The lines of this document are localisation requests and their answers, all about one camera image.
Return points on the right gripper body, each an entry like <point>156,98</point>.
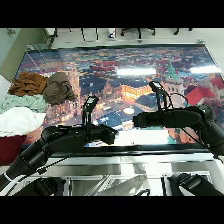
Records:
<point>146,120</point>

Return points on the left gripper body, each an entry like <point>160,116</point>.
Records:
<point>108,134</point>

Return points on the brown T-shirt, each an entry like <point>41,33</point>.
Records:
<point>59,87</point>

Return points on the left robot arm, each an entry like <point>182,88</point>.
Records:
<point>36,151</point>

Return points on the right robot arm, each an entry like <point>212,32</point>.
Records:
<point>186,118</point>

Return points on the mint green garment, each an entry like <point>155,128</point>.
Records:
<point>25,102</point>

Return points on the black office chair base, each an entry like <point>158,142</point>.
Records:
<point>139,31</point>
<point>182,30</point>

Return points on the white garment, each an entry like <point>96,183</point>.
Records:
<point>18,120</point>

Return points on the orange-brown garment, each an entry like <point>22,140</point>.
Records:
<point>28,84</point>

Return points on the dark red garment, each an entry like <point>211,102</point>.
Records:
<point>11,148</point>

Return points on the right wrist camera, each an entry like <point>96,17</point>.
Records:
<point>156,87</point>

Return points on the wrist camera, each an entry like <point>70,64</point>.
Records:
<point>90,101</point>
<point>156,87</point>

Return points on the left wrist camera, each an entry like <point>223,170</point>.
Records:
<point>90,101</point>

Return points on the silver frame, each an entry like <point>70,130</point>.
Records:
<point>126,186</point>

